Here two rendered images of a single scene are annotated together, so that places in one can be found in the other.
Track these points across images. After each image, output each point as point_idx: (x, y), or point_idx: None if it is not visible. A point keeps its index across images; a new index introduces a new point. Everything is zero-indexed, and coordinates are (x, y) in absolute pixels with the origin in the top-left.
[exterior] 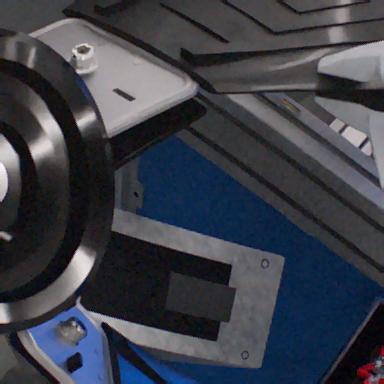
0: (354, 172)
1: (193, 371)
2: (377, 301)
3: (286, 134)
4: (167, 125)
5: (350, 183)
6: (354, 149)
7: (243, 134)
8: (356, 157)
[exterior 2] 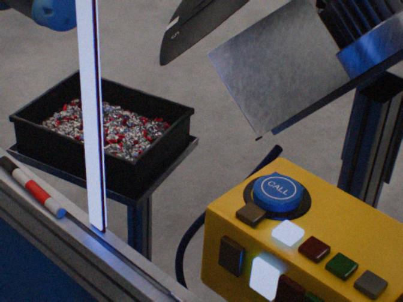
0: (131, 258)
1: None
2: (134, 162)
3: (179, 284)
4: None
5: (136, 251)
6: (128, 275)
7: None
8: (128, 269)
